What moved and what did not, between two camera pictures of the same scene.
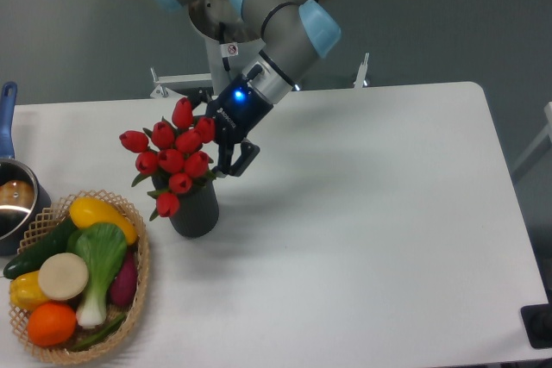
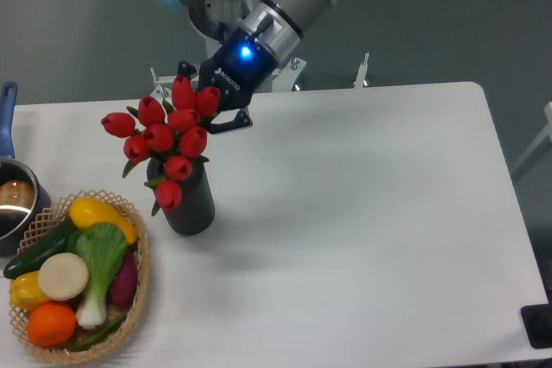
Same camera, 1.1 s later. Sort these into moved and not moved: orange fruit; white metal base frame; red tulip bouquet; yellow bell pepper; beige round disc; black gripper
Moved: red tulip bouquet; black gripper
Not moved: yellow bell pepper; white metal base frame; orange fruit; beige round disc
